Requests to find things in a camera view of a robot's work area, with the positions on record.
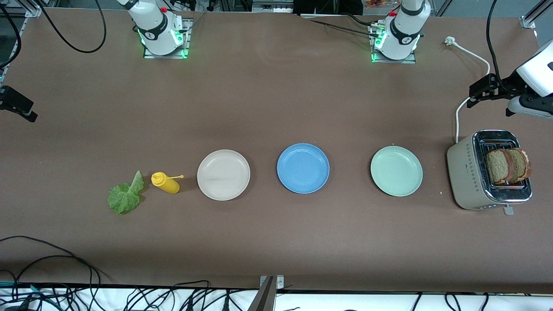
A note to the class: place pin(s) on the black left camera bracket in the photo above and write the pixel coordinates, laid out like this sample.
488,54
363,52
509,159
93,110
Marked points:
538,103

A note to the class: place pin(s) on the yellow mustard squeeze bottle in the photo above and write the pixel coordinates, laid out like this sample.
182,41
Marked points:
166,183

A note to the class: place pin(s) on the brown bread slice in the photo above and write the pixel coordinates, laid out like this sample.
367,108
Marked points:
497,166
522,164

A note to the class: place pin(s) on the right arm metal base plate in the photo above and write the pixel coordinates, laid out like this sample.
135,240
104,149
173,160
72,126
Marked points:
166,56

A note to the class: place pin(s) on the person in dark clothes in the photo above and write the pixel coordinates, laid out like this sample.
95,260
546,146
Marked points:
328,6

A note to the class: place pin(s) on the blue plate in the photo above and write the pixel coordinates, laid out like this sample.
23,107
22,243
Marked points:
302,168

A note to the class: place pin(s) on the green lettuce leaf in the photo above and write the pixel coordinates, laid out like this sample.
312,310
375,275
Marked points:
125,198

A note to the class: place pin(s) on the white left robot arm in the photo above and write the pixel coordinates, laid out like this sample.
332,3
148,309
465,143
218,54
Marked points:
402,30

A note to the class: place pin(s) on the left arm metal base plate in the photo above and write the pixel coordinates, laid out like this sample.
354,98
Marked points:
393,61

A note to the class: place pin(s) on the beige chrome toaster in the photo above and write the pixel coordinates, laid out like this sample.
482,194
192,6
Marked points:
464,172

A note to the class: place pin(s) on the pale green plate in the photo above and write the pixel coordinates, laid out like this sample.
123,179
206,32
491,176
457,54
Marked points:
396,171

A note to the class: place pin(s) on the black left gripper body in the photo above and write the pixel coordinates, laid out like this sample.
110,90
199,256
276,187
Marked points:
506,85

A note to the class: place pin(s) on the aluminium table edge bracket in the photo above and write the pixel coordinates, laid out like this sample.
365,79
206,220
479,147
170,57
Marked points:
265,298

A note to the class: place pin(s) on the beige plate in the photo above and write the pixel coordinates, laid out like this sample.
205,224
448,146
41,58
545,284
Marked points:
223,175

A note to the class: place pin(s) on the aluminium frame corner profile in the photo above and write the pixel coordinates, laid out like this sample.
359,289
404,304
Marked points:
30,11
528,21

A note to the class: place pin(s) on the grey metal box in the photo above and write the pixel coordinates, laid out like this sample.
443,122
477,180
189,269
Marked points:
272,6

